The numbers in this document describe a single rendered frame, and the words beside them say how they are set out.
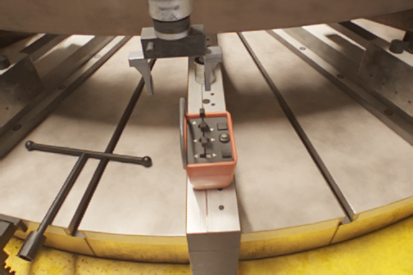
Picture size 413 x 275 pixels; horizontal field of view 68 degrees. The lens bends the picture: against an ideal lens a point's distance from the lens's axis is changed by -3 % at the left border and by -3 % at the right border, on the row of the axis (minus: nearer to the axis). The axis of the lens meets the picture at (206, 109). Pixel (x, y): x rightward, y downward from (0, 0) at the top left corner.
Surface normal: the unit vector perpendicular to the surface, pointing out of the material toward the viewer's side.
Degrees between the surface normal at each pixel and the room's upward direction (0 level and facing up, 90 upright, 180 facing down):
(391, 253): 0
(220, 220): 0
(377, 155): 0
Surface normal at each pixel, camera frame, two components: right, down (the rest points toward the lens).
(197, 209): -0.03, -0.75
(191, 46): 0.06, 0.66
